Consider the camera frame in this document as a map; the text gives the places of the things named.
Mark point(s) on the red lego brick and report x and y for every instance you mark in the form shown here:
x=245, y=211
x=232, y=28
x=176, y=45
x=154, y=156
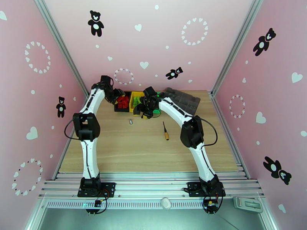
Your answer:
x=120, y=99
x=119, y=105
x=126, y=99
x=125, y=106

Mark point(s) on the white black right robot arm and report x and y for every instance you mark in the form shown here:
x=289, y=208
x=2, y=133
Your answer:
x=172, y=108

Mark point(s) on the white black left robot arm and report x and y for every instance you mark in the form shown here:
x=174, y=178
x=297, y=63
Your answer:
x=89, y=104

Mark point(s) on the black plastic bin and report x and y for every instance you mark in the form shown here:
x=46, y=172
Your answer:
x=122, y=110

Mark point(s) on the yellow plastic bin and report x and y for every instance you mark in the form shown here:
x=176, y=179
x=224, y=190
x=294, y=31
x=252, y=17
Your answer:
x=138, y=94

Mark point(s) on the grey compartment organizer box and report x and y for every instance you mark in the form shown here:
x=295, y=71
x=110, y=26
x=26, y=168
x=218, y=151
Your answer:
x=184, y=97

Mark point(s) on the white round knob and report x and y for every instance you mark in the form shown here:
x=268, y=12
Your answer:
x=166, y=203

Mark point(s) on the slotted metal strip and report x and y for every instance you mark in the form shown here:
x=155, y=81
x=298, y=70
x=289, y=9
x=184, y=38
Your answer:
x=134, y=205

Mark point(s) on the left base power wiring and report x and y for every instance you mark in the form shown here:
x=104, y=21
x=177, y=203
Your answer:
x=97, y=203

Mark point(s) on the base power wiring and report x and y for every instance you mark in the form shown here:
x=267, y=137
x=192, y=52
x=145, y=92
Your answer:
x=97, y=203
x=211, y=203

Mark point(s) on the grey metal bottom panel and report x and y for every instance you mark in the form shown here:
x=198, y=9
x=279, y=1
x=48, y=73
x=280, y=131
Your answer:
x=148, y=221

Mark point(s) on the right base power wiring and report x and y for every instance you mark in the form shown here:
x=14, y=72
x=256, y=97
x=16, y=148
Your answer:
x=211, y=203

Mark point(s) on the grey plastic clamp device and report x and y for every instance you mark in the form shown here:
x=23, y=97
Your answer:
x=248, y=205

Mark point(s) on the aluminium rail bed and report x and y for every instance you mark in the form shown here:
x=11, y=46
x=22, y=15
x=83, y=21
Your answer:
x=148, y=186

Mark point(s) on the aluminium frame post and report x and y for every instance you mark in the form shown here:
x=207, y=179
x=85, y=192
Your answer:
x=60, y=42
x=238, y=42

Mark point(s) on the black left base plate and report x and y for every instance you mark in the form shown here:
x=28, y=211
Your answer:
x=109, y=188

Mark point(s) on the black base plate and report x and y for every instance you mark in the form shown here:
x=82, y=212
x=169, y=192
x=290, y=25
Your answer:
x=193, y=188
x=109, y=188

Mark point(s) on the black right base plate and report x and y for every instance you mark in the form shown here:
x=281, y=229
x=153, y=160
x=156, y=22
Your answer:
x=193, y=188

